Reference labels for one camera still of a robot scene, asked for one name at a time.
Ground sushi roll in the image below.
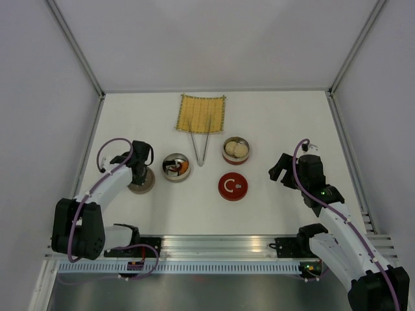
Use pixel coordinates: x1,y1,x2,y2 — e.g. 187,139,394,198
163,160,176,168
167,170,180,177

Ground beige lunch box lid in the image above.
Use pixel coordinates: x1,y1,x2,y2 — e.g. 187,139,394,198
128,168,156,194

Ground white bun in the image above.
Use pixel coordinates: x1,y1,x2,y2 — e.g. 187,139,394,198
225,141,238,156
234,143,249,158

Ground orange carrot piece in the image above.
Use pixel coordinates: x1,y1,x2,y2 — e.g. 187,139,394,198
179,162,189,174

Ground red lunch box lid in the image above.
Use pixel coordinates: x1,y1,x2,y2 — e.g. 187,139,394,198
218,172,248,202

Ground metal tongs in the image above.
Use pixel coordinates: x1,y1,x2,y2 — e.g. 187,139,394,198
186,113,213,168

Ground dark red sausage piece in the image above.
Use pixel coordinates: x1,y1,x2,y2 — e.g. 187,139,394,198
169,165,182,172

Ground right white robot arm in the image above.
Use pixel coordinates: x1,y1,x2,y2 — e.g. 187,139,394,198
268,154,410,310

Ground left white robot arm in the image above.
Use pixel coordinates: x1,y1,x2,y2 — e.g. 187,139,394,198
51,137,154,263

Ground beige lunch box container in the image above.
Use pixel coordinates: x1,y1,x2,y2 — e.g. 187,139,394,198
161,153,191,183

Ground red lunch box container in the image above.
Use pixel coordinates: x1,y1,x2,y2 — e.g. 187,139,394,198
222,136,250,165

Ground yellow bamboo mat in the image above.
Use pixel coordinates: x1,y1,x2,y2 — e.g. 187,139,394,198
175,93,226,134

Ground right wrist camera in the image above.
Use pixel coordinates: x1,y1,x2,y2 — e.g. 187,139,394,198
302,143,320,156

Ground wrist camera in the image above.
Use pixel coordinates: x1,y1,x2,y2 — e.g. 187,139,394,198
302,143,320,156
98,156,115,174

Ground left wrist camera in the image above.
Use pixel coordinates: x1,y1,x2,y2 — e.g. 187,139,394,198
98,156,115,174

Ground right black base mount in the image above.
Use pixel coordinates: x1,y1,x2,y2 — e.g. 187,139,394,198
268,237,307,259

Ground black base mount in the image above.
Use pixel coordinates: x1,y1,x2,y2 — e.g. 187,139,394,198
104,236,162,259
268,237,307,259

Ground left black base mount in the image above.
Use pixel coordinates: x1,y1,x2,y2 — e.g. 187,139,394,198
104,236,162,259

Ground aluminium front rail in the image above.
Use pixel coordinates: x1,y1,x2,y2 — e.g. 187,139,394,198
45,233,399,260

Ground white slotted cable duct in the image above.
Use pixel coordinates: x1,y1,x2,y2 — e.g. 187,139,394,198
58,260,301,275

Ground right aluminium frame post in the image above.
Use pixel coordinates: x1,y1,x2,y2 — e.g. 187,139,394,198
327,0,388,97

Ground aluminium frame post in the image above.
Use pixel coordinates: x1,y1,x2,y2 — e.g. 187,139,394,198
327,0,388,97
44,0,105,99

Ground left aluminium frame post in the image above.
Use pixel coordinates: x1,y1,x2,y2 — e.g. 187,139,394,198
44,0,105,99

